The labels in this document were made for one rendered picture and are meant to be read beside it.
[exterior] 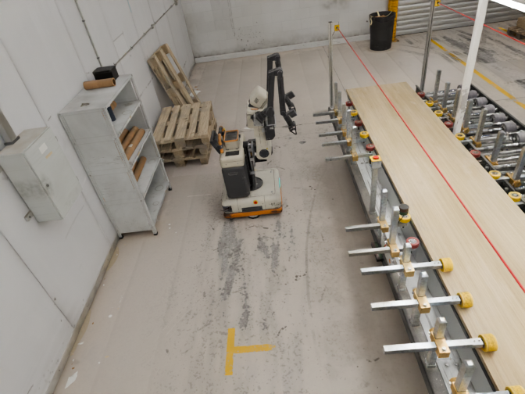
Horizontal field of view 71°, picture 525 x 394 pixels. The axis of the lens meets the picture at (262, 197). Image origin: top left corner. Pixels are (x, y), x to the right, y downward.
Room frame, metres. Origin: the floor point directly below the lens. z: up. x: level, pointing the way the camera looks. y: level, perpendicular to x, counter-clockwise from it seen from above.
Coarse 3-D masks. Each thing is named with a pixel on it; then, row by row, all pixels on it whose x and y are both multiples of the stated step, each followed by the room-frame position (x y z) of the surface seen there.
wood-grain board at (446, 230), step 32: (352, 96) 4.05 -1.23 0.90; (384, 96) 3.91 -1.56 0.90; (416, 96) 3.77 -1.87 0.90; (384, 128) 3.18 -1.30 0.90; (416, 128) 3.08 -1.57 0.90; (384, 160) 2.63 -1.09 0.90; (416, 160) 2.55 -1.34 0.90; (448, 160) 2.48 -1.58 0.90; (416, 192) 2.14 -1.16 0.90; (448, 192) 2.08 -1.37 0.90; (480, 192) 2.02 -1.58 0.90; (416, 224) 1.80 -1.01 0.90; (448, 224) 1.75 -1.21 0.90; (480, 224) 1.71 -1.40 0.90; (512, 224) 1.66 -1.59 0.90; (448, 256) 1.49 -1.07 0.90; (480, 256) 1.45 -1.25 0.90; (512, 256) 1.41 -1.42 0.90; (448, 288) 1.26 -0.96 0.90; (480, 288) 1.23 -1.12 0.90; (512, 288) 1.19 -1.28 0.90; (480, 320) 1.04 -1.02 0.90; (512, 320) 1.02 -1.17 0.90; (480, 352) 0.88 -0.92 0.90; (512, 352) 0.86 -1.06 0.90; (512, 384) 0.72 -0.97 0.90
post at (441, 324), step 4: (436, 320) 0.98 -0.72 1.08; (440, 320) 0.96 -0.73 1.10; (444, 320) 0.96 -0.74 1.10; (436, 324) 0.97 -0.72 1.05; (440, 324) 0.94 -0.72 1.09; (444, 324) 0.94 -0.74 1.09; (436, 328) 0.96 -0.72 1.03; (440, 328) 0.94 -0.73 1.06; (444, 328) 0.94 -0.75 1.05; (436, 332) 0.95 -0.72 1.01; (440, 332) 0.94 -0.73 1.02; (444, 332) 0.94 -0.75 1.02; (436, 336) 0.95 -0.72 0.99; (440, 336) 0.94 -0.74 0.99; (428, 352) 0.97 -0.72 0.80; (432, 352) 0.94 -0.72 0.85; (428, 356) 0.96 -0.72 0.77; (432, 356) 0.94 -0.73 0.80; (436, 356) 0.94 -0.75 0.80; (428, 360) 0.95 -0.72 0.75; (432, 360) 0.94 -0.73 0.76; (436, 360) 0.94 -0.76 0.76; (428, 364) 0.95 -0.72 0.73; (432, 364) 0.94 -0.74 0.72
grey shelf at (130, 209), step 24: (96, 96) 3.54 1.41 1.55; (120, 96) 4.12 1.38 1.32; (72, 120) 3.24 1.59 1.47; (96, 120) 3.22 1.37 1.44; (120, 120) 3.58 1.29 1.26; (144, 120) 4.10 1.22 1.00; (96, 144) 3.23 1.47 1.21; (120, 144) 3.23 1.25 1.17; (144, 144) 4.11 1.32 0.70; (96, 168) 3.24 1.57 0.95; (120, 168) 3.22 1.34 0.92; (144, 168) 3.85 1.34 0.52; (120, 192) 3.23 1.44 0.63; (144, 192) 3.33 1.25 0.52; (120, 216) 3.24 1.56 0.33; (144, 216) 3.22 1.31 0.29
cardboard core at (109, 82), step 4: (96, 80) 3.79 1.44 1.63; (100, 80) 3.77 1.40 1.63; (104, 80) 3.76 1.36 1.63; (108, 80) 3.75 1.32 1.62; (112, 80) 3.80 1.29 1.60; (84, 84) 3.76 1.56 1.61; (88, 84) 3.76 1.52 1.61; (92, 84) 3.75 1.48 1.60; (96, 84) 3.75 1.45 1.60; (100, 84) 3.74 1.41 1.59; (104, 84) 3.74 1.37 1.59; (108, 84) 3.74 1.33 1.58; (112, 84) 3.74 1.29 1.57; (84, 88) 3.76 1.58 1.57; (88, 88) 3.76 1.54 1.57; (92, 88) 3.77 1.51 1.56
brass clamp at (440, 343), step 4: (432, 328) 1.00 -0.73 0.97; (428, 332) 1.00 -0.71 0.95; (432, 332) 0.98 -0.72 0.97; (432, 336) 0.96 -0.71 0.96; (432, 340) 0.96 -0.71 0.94; (436, 340) 0.94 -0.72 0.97; (440, 340) 0.93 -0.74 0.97; (444, 340) 0.93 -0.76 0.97; (436, 344) 0.92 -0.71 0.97; (440, 344) 0.91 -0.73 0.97; (444, 344) 0.91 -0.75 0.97; (440, 348) 0.90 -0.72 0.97; (448, 348) 0.89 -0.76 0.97; (436, 352) 0.90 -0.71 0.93; (440, 352) 0.88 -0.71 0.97; (444, 352) 0.87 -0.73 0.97; (448, 352) 0.87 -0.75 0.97; (440, 356) 0.87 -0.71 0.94; (444, 356) 0.87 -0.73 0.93; (448, 356) 0.87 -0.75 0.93
